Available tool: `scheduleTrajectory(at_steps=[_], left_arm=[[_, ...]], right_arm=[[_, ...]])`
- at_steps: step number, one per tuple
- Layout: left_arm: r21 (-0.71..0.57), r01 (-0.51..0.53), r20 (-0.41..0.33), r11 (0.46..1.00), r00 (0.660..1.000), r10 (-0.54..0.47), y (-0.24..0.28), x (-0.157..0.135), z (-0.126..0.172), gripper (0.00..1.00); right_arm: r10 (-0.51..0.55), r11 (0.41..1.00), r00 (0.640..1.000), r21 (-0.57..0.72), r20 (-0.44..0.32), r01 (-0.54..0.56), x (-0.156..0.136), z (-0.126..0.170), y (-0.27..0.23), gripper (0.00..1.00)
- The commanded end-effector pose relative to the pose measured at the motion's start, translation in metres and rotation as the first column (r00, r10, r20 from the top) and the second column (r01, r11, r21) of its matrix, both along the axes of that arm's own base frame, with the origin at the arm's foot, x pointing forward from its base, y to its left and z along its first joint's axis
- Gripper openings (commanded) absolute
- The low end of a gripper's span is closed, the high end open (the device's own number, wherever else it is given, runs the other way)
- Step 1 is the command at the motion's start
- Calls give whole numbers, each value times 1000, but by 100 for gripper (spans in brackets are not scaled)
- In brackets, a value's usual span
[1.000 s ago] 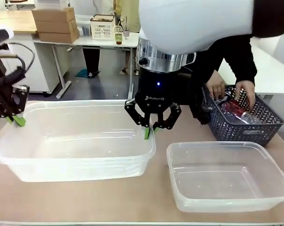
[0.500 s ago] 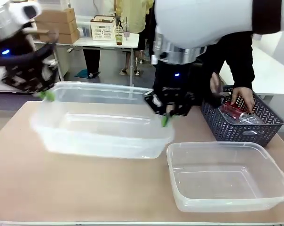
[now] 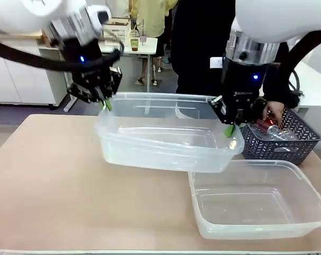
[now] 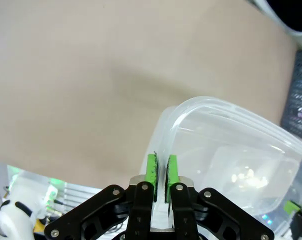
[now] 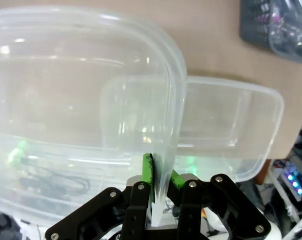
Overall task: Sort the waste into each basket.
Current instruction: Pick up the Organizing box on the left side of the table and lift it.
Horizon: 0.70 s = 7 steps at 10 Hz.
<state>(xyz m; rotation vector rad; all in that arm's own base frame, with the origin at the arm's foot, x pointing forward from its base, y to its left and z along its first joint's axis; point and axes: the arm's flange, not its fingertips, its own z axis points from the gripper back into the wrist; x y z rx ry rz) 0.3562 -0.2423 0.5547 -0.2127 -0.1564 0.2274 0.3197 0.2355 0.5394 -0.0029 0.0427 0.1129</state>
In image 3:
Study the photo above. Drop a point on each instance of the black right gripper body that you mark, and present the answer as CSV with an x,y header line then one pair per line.
x,y
241,87

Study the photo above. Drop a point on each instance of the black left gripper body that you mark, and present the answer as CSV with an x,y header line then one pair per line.
x,y
87,66

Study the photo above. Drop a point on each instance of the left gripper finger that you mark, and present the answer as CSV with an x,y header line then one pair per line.
x,y
116,79
86,94

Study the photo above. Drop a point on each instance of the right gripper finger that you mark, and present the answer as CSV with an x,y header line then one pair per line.
x,y
257,106
219,110

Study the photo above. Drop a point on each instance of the clear plastic bottle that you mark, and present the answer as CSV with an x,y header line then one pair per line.
x,y
285,136

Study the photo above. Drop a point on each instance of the dark grey woven basket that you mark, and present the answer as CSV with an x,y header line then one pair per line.
x,y
304,143

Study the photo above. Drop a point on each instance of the clear plastic bin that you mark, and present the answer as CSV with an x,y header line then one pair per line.
x,y
258,202
165,138

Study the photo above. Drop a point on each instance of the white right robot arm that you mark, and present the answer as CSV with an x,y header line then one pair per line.
x,y
269,18

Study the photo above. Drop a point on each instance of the person's black-sleeved left forearm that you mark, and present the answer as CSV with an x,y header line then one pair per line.
x,y
280,79

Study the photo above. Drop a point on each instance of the person's left hand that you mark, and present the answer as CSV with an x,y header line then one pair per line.
x,y
274,111

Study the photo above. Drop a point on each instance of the white folding table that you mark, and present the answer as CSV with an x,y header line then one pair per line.
x,y
139,45

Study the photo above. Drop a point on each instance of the plastic cup with drink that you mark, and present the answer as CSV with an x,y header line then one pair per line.
x,y
134,40

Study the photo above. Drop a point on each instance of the cardboard box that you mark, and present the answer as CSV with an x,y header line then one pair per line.
x,y
116,27

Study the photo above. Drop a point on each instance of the clear cup with straw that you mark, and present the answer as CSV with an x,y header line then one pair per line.
x,y
143,35

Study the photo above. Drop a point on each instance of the person in black clothes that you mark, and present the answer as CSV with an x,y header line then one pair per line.
x,y
200,45

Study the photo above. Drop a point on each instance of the white side table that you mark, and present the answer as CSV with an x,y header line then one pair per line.
x,y
317,87

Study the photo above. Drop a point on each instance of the person in yellow shirt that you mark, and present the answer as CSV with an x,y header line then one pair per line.
x,y
152,18

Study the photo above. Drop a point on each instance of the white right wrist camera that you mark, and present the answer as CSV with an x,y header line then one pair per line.
x,y
216,62

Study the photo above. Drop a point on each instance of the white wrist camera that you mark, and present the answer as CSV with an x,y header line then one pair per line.
x,y
216,62
104,13

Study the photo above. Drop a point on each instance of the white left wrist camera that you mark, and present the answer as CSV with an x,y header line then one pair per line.
x,y
104,13

